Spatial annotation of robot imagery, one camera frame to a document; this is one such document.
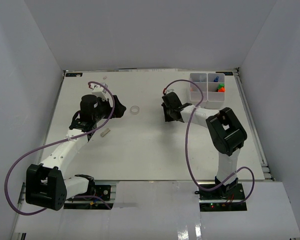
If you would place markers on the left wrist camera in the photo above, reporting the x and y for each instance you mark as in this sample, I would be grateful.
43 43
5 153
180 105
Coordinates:
98 91

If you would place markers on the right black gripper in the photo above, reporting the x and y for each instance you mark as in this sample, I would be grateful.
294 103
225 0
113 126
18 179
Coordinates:
167 118

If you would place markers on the clear tape roll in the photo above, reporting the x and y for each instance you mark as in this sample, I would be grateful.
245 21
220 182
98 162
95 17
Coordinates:
135 110

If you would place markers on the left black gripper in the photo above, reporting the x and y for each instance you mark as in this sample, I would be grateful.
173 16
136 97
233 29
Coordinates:
119 109

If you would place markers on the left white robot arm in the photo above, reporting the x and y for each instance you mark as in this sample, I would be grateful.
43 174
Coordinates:
46 185

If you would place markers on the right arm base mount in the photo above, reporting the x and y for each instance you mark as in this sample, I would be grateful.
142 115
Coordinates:
216 201

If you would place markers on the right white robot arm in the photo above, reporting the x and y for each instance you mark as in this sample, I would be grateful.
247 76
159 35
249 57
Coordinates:
226 132

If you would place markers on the blue corner label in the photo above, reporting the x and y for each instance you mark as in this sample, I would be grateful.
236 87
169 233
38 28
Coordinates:
73 74

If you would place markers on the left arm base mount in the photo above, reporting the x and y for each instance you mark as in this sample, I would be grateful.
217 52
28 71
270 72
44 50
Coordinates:
104 197

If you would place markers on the white compartment organizer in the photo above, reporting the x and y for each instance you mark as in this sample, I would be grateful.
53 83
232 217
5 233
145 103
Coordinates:
212 98

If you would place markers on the orange black highlighter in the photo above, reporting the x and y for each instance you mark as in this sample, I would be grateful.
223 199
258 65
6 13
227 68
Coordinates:
221 90

